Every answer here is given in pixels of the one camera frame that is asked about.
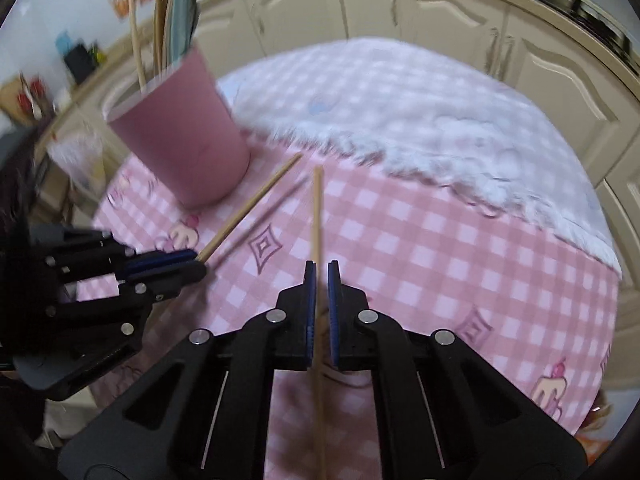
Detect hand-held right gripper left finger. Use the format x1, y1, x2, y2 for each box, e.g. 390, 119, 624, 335
57, 260, 318, 480

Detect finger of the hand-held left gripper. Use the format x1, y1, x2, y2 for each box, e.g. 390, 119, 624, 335
37, 230, 199, 288
46, 262, 207, 349

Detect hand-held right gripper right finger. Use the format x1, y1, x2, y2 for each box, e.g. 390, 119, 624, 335
328, 260, 587, 480

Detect pink cup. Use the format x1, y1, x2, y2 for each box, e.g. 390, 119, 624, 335
106, 44, 251, 209

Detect light blue handled knife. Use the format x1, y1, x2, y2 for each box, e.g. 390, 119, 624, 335
170, 0, 197, 63

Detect pink checked tablecloth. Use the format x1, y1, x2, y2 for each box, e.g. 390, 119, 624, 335
92, 130, 623, 480

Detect plastic bag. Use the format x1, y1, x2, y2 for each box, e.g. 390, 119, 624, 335
47, 130, 108, 186

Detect red kitchen tool rack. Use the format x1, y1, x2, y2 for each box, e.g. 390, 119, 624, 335
17, 77, 51, 121

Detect white checked fringed towel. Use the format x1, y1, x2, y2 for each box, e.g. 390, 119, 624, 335
215, 35, 623, 278

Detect black knife block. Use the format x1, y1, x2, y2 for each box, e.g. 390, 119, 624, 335
64, 44, 98, 86

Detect wooden cutting board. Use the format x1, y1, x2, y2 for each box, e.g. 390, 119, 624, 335
0, 72, 36, 126

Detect orange bag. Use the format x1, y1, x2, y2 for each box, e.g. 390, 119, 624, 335
580, 390, 621, 461

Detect cream kitchen base cabinets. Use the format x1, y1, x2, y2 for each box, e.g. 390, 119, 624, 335
30, 0, 640, 351

